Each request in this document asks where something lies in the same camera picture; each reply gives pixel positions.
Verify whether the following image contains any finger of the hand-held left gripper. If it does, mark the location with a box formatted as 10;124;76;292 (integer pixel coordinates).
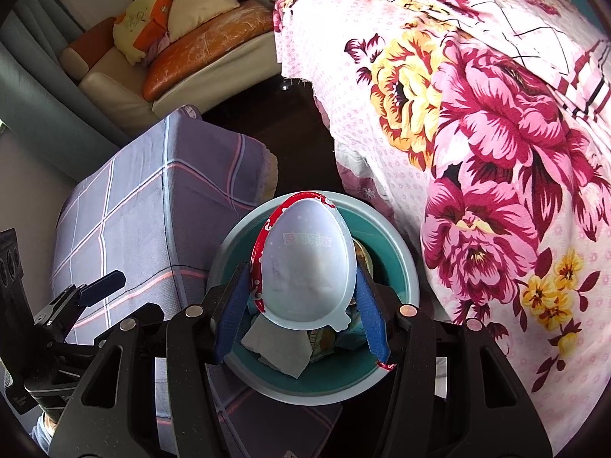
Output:
33;271;126;327

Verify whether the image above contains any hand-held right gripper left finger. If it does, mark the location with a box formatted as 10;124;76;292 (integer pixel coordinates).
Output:
48;264;251;458

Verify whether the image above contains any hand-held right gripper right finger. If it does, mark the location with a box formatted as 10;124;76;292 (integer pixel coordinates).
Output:
356;262;554;458

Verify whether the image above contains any white paper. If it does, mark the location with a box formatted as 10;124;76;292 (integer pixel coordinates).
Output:
241;317;313;379

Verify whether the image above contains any egg-shaped plastic cup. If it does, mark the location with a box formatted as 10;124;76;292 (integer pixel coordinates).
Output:
251;191;397;373

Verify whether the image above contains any teal round bin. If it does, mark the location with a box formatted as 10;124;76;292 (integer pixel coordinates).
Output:
207;192;421;406

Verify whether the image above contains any person's left forearm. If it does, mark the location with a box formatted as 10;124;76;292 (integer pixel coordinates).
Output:
31;413;62;456

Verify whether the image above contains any grey plaid tablecloth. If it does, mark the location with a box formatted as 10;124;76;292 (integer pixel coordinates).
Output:
50;105;343;458

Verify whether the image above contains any pink and white bed sheet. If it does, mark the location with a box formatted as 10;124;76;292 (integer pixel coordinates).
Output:
334;147;398;216

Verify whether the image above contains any cream sofa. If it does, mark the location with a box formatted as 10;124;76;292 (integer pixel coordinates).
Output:
60;0;283;135

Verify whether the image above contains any grey-blue curtain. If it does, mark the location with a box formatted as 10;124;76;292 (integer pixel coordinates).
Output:
0;0;121;182

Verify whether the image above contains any pink floral blanket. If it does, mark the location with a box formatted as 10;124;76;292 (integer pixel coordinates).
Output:
273;0;611;440

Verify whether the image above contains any pink cloth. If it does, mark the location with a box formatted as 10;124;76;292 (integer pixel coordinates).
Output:
143;33;173;66

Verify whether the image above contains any orange back cushion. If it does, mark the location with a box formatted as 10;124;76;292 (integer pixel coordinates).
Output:
67;16;118;64

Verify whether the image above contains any orange seat cushion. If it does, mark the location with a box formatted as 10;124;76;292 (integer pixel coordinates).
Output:
143;0;276;102

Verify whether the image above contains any yellow and orange plush pillow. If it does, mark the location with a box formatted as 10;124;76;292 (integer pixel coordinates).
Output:
113;0;177;65

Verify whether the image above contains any cream pillow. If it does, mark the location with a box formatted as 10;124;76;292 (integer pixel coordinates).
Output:
168;0;241;43

